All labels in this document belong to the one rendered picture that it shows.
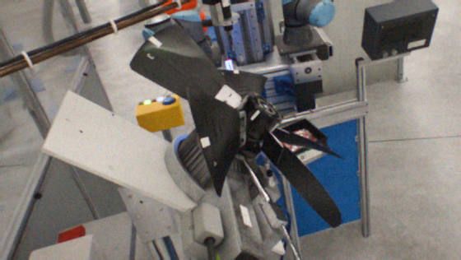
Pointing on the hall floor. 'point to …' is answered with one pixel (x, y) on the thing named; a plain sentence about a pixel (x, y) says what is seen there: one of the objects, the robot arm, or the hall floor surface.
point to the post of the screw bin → (290, 212)
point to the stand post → (163, 248)
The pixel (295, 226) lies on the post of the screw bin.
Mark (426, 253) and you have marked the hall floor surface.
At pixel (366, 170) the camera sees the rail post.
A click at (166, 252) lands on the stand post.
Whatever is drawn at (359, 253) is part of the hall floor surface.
